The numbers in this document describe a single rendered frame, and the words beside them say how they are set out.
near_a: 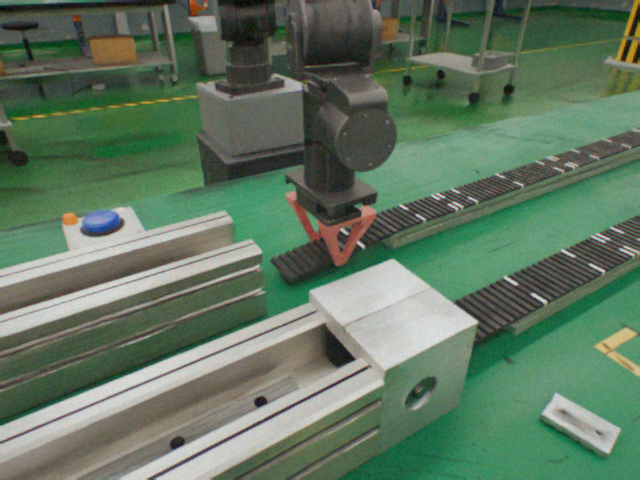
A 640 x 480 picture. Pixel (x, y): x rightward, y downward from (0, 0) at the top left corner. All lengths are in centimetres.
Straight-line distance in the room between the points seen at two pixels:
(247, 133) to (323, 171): 45
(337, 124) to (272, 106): 53
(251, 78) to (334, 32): 50
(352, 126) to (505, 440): 28
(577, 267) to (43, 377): 54
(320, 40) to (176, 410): 32
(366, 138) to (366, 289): 13
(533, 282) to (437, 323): 20
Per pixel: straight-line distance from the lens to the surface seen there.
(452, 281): 56
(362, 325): 34
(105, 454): 36
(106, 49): 522
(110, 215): 58
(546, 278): 55
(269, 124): 92
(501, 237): 67
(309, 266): 53
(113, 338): 45
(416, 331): 35
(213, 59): 546
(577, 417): 45
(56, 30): 794
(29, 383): 46
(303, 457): 33
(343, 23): 45
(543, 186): 83
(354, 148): 40
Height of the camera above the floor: 111
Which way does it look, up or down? 32 degrees down
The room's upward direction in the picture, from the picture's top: straight up
